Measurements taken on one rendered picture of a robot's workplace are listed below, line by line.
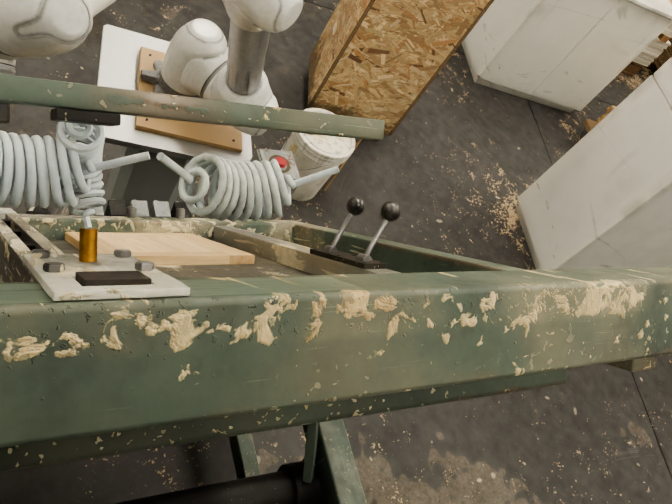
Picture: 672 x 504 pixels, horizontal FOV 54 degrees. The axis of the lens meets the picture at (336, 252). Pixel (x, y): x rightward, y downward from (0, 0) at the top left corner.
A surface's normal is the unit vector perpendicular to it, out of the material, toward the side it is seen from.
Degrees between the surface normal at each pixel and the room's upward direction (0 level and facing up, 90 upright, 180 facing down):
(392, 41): 90
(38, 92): 40
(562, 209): 90
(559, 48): 90
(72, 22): 46
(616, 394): 0
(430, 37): 90
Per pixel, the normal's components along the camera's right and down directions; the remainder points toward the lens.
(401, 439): 0.44, -0.53
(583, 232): -0.89, -0.14
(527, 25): 0.12, 0.84
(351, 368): 0.52, 0.14
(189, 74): -0.43, 0.57
